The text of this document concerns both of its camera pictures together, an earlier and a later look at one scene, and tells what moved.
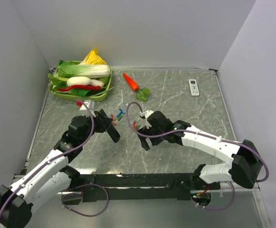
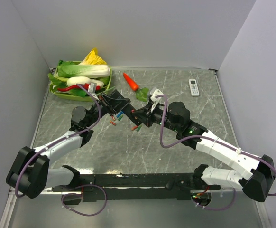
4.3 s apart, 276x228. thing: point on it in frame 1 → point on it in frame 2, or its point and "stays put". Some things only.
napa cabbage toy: [71, 69] stays put
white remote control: [194, 88] stays put
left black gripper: [103, 122] → [113, 105]
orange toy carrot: [142, 94] stays put
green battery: [119, 118] stays put
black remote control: [114, 133] → [132, 114]
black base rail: [140, 187] stays put
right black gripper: [146, 131] → [148, 115]
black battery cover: [170, 184] stays put
